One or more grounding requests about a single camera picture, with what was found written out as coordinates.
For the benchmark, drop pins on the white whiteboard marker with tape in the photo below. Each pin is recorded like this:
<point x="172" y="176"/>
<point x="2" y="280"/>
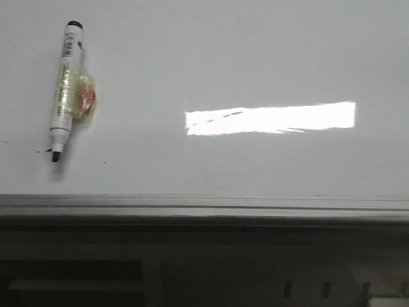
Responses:
<point x="75" y="94"/>

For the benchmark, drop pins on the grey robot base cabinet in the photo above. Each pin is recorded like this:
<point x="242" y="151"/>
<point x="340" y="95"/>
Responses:
<point x="203" y="266"/>

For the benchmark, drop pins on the white whiteboard with metal frame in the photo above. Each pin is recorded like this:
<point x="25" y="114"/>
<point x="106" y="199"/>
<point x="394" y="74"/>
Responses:
<point x="217" y="111"/>

